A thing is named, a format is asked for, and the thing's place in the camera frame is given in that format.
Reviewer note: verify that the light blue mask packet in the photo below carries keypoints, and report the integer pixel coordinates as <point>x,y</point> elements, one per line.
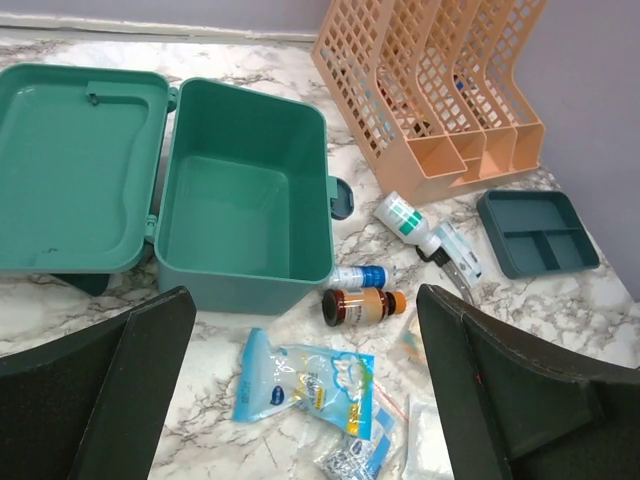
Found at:
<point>460,252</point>

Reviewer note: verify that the dark teal divided tray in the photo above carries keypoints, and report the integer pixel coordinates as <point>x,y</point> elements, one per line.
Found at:
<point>535,233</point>

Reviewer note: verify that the orange plastic file organizer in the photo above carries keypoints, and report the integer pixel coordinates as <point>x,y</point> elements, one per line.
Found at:
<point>427,89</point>

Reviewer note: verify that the green plastic medicine box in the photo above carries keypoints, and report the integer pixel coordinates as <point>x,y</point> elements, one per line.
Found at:
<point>228,185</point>

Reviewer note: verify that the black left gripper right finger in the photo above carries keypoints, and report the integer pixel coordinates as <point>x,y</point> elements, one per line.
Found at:
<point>515,406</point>

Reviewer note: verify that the white bottle green label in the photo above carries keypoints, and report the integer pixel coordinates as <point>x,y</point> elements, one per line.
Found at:
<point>407,223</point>

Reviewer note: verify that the white gauze pad packet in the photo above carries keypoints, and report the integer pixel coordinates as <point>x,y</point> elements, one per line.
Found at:
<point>427,452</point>

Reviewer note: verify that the black handled scissors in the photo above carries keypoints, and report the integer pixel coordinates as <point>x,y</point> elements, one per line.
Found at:
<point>442,259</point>

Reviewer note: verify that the zip bag of blue packets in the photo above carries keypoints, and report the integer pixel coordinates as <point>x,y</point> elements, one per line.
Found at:
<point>342,456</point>

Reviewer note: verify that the white bottle blue label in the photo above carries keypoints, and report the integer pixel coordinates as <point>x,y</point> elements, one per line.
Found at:
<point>357,277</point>

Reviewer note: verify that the zip bag of bandages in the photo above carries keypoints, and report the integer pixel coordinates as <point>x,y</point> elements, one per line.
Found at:
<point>411,343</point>

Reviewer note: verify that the blue cotton swab bag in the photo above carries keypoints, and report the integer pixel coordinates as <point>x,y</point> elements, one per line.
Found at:
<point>335,386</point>

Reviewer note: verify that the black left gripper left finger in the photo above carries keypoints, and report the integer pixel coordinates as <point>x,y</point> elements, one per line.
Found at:
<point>92,404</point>

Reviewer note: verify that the amber bottle orange label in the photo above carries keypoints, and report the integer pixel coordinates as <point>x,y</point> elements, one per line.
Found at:
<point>365,306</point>

